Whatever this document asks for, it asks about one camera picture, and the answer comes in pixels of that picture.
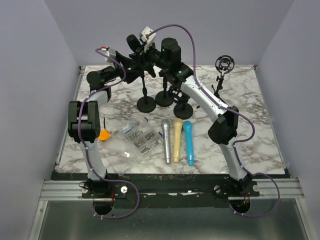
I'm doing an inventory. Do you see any black microphone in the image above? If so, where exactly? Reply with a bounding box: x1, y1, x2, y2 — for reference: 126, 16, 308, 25
126, 34, 144, 55

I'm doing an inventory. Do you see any orange plastic piece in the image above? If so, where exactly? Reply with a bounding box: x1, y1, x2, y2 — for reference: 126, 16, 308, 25
98, 129, 111, 142

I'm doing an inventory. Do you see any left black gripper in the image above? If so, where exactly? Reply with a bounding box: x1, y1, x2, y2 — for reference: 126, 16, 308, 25
99, 51, 143, 83

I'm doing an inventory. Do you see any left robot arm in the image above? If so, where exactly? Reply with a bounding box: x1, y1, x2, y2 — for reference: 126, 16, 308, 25
67, 46, 142, 198

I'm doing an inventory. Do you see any silver microphone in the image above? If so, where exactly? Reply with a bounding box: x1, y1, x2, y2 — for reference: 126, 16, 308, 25
161, 119, 171, 164

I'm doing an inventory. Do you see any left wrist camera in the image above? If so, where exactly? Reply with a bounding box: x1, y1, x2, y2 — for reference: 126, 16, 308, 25
99, 46, 116, 63

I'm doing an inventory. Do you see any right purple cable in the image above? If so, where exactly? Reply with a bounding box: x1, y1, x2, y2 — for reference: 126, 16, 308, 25
147, 24, 281, 218

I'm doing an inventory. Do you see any black tripod shock-mount stand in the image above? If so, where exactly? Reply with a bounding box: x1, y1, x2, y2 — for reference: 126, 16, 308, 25
211, 55, 235, 102

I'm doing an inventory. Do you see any purple cable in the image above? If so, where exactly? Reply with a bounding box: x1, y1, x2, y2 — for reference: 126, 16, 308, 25
77, 47, 141, 221
147, 24, 281, 218

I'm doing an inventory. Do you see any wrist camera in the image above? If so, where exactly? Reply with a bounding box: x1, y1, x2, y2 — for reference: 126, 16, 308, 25
99, 46, 116, 63
139, 26, 156, 53

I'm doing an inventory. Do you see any clear plastic screw box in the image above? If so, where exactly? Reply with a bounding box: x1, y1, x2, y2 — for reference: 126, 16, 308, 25
102, 116, 163, 176

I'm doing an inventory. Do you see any black round-base stand with clip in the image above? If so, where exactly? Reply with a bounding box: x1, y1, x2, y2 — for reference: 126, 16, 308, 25
155, 71, 174, 107

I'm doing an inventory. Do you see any blue microphone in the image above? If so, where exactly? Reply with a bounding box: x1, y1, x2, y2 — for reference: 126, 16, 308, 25
183, 120, 195, 166

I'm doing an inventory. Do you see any black round-base mic stand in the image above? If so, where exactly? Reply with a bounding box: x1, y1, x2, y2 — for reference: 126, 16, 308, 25
136, 54, 157, 113

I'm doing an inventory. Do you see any cream microphone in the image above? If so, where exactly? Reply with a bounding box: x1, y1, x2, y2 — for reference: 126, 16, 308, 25
173, 118, 183, 163

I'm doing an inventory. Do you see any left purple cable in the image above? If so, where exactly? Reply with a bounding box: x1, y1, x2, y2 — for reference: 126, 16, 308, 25
77, 47, 141, 221

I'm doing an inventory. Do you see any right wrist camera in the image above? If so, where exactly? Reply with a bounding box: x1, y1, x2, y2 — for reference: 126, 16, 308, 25
139, 26, 156, 53

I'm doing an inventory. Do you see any black shock-mount mic stand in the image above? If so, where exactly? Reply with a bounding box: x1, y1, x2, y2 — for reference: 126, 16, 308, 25
168, 86, 194, 120

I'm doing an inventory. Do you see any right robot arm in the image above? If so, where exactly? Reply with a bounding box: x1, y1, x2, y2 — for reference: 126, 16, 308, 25
126, 34, 252, 196

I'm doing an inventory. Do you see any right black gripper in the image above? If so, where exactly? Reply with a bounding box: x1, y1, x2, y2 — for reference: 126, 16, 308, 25
128, 41, 169, 72

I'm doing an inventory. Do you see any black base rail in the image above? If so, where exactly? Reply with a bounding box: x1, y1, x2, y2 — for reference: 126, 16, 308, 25
51, 172, 260, 210

